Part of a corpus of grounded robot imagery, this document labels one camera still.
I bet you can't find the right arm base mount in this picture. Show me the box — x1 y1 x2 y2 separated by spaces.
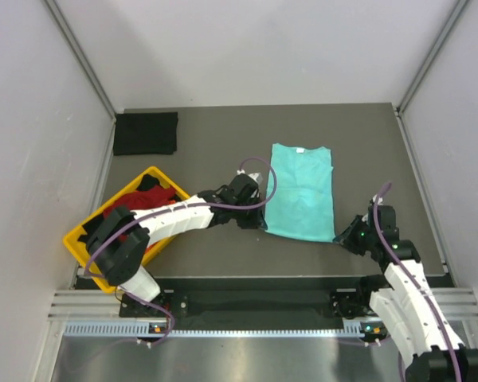
330 275 389 319

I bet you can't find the teal t shirt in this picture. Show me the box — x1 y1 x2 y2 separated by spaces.
264 143 335 243

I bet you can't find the grey slotted cable duct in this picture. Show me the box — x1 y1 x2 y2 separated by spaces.
63 320 387 337

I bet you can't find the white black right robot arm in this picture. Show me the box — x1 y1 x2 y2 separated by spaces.
331 197 478 381

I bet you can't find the folded black t shirt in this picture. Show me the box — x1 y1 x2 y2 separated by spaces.
113 112 178 156

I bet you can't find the aluminium frame rail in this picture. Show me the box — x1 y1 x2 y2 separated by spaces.
47 286 478 322

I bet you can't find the dark red t shirt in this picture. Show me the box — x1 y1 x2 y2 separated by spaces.
103 185 178 217

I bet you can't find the black t shirt in bin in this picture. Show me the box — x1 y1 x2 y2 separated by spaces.
78 174 182 244

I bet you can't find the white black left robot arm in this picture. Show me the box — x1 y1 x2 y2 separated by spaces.
86 170 267 316

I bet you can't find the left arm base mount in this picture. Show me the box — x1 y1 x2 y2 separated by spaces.
108 286 170 318

